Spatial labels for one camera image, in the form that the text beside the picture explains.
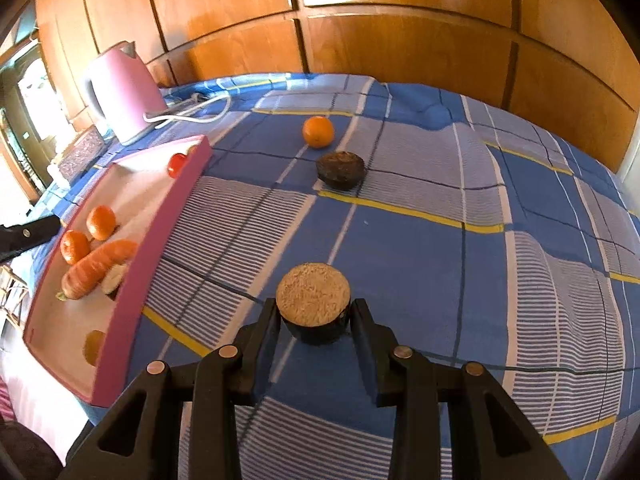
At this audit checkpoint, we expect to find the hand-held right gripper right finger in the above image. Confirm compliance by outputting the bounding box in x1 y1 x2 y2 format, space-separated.
350 299 568 480

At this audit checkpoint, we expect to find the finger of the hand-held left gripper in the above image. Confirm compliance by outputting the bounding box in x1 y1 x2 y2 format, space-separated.
0 216 61 261

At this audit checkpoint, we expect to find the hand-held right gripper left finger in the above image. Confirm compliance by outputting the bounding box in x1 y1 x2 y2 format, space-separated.
59 297 281 480

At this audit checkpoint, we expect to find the orange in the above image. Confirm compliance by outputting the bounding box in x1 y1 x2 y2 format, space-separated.
86 205 117 241
302 115 335 149
60 230 92 266

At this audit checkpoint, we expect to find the cut eggplant piece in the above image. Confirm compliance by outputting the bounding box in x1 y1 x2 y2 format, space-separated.
275 262 352 346

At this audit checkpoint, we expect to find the carrot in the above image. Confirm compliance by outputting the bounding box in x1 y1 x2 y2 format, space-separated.
55 239 138 302

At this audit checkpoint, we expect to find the small eggplant piece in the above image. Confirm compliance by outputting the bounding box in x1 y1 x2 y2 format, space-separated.
101 263 129 295

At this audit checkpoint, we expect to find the pink tray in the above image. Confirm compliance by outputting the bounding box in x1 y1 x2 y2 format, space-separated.
22 135 212 407

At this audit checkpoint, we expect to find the light wooden rack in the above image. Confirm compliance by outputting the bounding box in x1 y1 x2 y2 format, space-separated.
0 264 32 332

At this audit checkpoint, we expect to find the patterned box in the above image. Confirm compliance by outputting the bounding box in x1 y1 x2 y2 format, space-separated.
59 126 106 181

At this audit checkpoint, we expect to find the pink electric kettle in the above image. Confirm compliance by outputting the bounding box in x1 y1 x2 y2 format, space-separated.
82 41 168 145

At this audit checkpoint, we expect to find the dark eggplant end piece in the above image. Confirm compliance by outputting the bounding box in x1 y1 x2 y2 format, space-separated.
316 151 366 192

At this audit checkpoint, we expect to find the dark cloth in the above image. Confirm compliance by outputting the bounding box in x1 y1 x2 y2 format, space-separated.
0 420 63 480

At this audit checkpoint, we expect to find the wooden wardrobe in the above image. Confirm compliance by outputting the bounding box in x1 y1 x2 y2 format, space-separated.
35 0 640 176

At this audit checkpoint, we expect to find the white power cable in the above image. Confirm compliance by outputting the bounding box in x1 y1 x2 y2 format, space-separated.
144 91 233 125

